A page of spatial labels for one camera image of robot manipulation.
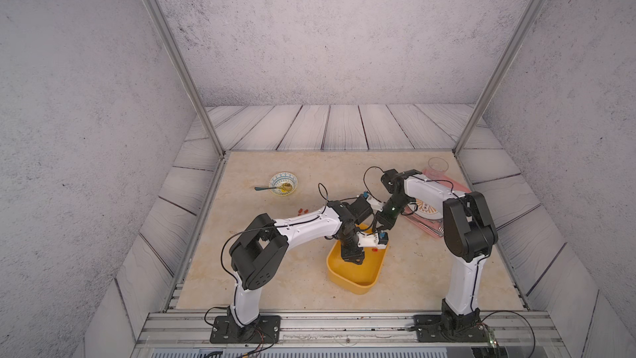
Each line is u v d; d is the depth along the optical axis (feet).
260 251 1.60
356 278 2.54
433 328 2.39
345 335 2.38
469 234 1.72
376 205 2.78
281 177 3.52
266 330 2.39
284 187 3.45
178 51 2.86
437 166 3.54
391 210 2.65
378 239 2.41
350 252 2.43
